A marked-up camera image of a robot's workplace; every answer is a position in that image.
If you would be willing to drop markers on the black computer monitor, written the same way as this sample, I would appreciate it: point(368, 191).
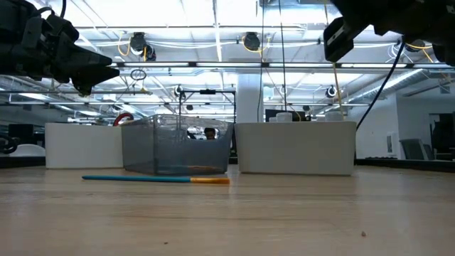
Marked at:
point(25, 133)
point(300, 115)

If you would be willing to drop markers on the smoky transparent plastic bin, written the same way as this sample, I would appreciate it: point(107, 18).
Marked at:
point(170, 153)

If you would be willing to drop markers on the dark cabinet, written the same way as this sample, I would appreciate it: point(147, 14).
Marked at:
point(444, 135)

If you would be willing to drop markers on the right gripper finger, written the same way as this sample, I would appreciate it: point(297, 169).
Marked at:
point(339, 39)

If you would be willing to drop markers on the person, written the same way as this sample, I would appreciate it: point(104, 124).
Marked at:
point(210, 133)

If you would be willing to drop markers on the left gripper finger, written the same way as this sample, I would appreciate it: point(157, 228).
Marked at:
point(96, 76)
point(85, 58)

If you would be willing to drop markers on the white office chair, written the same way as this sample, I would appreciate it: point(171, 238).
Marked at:
point(28, 151)

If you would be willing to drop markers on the white plastic bin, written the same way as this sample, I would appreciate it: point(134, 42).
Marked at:
point(83, 145)

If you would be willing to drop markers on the black gantry frame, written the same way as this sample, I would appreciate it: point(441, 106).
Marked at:
point(208, 91)

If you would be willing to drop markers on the black aluminium table frame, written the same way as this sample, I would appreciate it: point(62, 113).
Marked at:
point(409, 165)

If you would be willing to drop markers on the grey plastic bin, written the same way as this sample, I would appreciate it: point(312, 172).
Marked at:
point(295, 149)

